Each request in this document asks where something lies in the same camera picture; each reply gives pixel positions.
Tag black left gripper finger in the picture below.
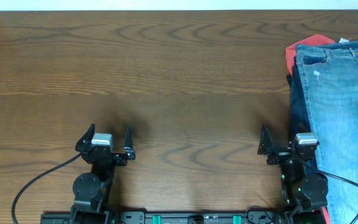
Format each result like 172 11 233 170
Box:
75 123 95 152
124 126 135 160

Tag black right camera cable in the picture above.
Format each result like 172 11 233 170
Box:
303 161 358 224

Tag dark navy folded garment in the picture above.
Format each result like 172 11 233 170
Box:
286 65 319 175

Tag black camera cable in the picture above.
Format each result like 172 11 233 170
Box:
11 152 83 224
303 161 358 224

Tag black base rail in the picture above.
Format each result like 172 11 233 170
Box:
40 210 287 224

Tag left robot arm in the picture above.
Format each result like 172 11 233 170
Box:
70 124 135 223

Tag red folded garment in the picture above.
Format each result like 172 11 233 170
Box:
285 34 336 76

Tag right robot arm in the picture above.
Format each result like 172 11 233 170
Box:
257 125 328 223

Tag light blue denim jeans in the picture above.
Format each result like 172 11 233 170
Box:
296 41 358 223

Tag black left camera cable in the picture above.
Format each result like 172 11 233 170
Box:
11 152 83 224

